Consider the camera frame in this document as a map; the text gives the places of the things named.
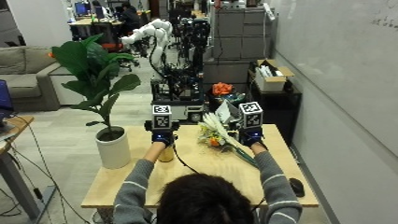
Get person's right hand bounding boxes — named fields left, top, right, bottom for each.
left=238, top=126, right=267, bottom=148

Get person's left hand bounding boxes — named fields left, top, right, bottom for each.
left=149, top=129, right=180, bottom=148

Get yellow vase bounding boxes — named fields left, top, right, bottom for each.
left=157, top=145, right=176, bottom=163

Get flower bouquet with white wrap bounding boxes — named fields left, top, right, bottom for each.
left=197, top=100, right=258, bottom=167

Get white marker cube left glove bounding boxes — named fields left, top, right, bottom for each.
left=150, top=105, right=174, bottom=131

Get white marker cube glove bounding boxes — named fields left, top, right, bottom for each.
left=150, top=105, right=174, bottom=131
left=237, top=101, right=265, bottom=130

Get white marker cube right glove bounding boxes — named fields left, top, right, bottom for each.
left=237, top=101, right=265, bottom=130

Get black low cabinet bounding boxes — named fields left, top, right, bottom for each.
left=247, top=69, right=303, bottom=145

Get white plant pot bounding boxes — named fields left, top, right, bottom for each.
left=94, top=125, right=132, bottom=170

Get black robot cart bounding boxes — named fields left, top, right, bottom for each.
left=149, top=18, right=212, bottom=123

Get orange artificial flower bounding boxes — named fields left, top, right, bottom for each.
left=212, top=81, right=235, bottom=97

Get black computer mouse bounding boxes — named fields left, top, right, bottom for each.
left=287, top=177, right=306, bottom=198

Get open cardboard box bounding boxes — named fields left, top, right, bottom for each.
left=253, top=59, right=295, bottom=93

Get large-leaved green plant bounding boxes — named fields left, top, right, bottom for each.
left=49, top=33, right=142, bottom=133

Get grey filing cabinets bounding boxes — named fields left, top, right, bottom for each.
left=210, top=7, right=274, bottom=62

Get black office chair orange seat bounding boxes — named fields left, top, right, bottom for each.
left=89, top=21, right=125, bottom=53

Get wooden side desk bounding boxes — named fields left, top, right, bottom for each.
left=0, top=115, right=58, bottom=221

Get grey sofa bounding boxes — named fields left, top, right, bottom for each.
left=0, top=46, right=85, bottom=112

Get blue laptop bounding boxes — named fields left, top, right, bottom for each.
left=0, top=78, right=17, bottom=124

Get computer monitor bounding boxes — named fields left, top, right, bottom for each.
left=73, top=2, right=89, bottom=17

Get black glove cable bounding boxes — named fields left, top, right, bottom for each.
left=170, top=143, right=201, bottom=175

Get black floor cable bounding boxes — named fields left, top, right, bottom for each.
left=0, top=115, right=92, bottom=224

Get wall whiteboard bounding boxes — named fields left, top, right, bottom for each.
left=271, top=0, right=398, bottom=158

